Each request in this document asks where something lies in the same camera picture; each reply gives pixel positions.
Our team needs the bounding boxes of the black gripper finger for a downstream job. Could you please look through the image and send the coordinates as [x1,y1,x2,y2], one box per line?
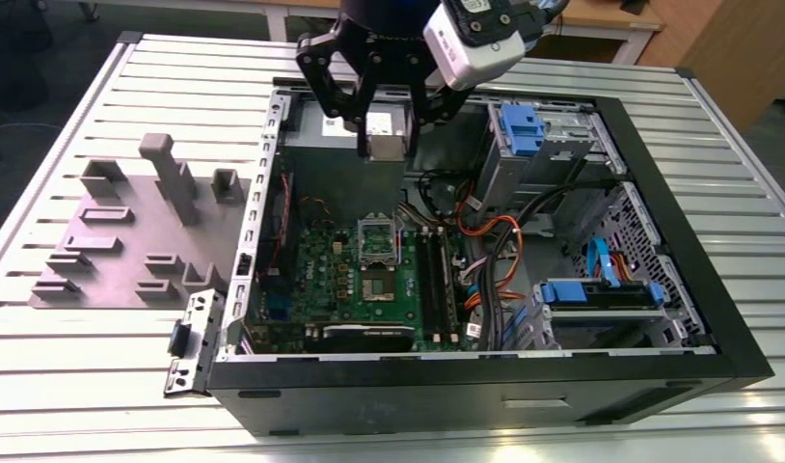
[402,82,470,161]
[293,33,380,159]

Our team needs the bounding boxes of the silver CPU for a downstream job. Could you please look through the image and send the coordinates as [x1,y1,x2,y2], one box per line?
[364,134,410,162]

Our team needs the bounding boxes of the CPU socket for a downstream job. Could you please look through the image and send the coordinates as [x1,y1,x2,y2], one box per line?
[358,269,399,304]

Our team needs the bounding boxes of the grey power supply unit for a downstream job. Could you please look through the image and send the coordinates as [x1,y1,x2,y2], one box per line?
[280,99,411,218]

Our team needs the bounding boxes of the white framed desk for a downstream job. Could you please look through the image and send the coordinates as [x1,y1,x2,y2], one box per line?
[76,0,342,43]

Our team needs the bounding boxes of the blue plastic drive carrier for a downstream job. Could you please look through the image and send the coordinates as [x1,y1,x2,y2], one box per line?
[500,103,548,157]

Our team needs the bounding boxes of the tall silver drive cage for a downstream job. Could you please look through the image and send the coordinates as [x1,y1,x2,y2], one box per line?
[479,98,629,209]

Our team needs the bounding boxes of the metal socket cover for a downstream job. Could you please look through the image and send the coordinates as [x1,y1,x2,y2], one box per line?
[355,212,404,269]

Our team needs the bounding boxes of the wooden desk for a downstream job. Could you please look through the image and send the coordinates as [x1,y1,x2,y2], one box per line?
[555,0,665,67]

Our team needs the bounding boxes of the black RAM slot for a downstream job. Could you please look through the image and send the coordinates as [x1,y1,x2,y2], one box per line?
[414,225,440,340]
[431,225,463,340]

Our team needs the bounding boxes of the green motherboard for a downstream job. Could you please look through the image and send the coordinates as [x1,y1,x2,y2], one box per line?
[253,211,482,354]

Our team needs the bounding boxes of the black disk in blue carrier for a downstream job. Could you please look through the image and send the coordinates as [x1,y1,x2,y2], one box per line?
[536,279,667,313]

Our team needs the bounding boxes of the grey parts rack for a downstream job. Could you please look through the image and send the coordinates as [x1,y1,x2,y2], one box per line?
[29,133,256,311]

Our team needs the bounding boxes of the black office chair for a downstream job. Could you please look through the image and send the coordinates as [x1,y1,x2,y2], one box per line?
[0,0,53,113]

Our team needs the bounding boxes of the black graphics card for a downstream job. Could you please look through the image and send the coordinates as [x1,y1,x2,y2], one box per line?
[243,320,415,355]

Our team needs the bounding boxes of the wooden cabinet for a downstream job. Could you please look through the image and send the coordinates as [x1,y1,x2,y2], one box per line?
[637,0,785,132]

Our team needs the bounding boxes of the low silver disk bay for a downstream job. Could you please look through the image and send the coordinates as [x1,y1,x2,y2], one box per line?
[530,282,695,352]

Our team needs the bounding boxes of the black PC case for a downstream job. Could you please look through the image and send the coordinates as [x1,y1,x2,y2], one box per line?
[204,75,774,438]

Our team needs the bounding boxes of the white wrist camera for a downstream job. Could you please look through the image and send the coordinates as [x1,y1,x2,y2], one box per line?
[420,0,530,93]

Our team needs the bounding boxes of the orange wire bundle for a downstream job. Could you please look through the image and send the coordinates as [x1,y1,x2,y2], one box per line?
[456,215,526,313]

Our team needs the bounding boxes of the thick black cable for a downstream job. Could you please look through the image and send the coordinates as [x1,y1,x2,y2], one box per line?
[476,178,621,351]

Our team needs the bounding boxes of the blue flat wire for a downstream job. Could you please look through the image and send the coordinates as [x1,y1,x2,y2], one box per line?
[587,237,627,290]

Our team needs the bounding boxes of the grey card retainer bracket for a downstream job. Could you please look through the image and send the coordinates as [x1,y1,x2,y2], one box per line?
[163,287,225,399]

